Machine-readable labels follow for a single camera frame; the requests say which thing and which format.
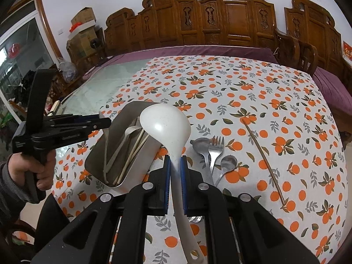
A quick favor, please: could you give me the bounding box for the small metal spoon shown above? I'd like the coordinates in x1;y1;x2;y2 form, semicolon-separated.
213;155;238;187

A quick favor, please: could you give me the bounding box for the rectangular metal tray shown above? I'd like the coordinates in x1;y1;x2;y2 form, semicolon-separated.
84;101;165;196

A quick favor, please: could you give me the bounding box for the large brown cardboard box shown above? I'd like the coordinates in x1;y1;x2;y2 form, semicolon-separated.
67;33;101;58

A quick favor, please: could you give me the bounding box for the small brown cardboard box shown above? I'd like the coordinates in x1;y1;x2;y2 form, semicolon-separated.
71;8;95;26

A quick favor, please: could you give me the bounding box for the large metal spoon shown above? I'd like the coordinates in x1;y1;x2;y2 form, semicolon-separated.
190;137;214;187

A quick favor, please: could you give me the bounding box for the wooden chair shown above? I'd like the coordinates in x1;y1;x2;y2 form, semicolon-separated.
47;70;70;103

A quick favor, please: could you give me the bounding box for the red gift box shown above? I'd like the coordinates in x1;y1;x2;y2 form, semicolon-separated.
342;41;352;61

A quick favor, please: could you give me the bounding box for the carved wooden sofa bench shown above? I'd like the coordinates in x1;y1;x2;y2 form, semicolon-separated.
104;0;278;58

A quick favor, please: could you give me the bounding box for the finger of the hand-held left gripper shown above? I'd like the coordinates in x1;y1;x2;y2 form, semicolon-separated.
44;114;96;125
33;117;112;144

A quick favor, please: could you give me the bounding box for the crumpled clear plastic bag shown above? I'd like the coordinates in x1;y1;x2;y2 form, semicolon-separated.
56;58;77;83

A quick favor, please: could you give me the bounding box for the wooden door frame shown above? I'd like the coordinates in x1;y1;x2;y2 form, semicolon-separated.
0;0;64;61

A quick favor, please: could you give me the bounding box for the purple armchair cushion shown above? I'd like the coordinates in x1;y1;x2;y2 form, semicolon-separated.
313;66;352;141

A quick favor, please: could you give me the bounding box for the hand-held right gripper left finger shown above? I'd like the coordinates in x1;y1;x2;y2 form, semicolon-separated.
31;156;171;264

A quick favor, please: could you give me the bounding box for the orange fruit print tablecloth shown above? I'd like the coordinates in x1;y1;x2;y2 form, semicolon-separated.
53;56;347;264

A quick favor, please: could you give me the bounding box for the large white ladle spoon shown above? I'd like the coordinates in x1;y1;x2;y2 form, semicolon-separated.
139;103;205;264

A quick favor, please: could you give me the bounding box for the person's left forearm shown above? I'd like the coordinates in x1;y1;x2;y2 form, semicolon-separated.
0;161;36;226

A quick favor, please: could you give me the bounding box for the flat white box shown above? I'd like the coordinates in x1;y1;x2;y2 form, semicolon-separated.
67;27;95;39

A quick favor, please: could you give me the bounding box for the carved wooden armchair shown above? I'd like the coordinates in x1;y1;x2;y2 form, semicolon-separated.
273;0;352;94

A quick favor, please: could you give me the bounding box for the red lantern decoration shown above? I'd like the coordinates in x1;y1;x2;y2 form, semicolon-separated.
8;42;21;60

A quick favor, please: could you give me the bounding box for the metal fork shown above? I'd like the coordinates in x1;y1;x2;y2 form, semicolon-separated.
207;136;225;175

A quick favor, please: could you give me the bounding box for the person's left hand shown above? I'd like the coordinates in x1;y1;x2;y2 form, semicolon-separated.
7;152;57;191

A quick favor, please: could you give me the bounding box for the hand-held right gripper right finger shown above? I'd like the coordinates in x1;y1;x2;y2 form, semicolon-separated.
180;155;321;264

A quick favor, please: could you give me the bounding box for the small white spoon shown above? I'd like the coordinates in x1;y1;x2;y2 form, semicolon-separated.
102;125;143;176

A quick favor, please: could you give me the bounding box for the long purple sofa cushion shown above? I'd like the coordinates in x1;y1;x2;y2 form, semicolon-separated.
82;45;278;80

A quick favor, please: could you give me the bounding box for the pile of black clothes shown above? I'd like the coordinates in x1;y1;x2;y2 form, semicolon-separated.
19;70;36;99

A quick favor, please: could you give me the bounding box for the brown wooden chopstick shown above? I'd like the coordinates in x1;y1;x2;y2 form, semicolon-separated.
242;119;288;209

